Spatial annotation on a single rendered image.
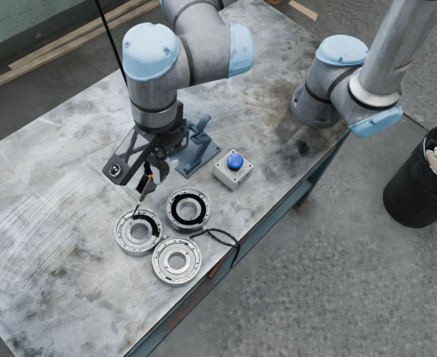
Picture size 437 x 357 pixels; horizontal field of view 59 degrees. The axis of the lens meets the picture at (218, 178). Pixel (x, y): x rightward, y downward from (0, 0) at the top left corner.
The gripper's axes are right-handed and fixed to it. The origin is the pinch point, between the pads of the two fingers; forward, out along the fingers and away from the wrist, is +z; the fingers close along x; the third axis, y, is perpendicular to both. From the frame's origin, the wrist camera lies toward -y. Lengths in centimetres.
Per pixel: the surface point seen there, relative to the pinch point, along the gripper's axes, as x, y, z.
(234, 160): -7.3, 19.3, 5.7
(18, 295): 4.1, -33.6, 13.1
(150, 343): -15, -19, 69
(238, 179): -10.7, 17.6, 8.6
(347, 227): -41, 80, 93
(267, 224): -16, 42, 69
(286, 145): -11.6, 37.5, 13.2
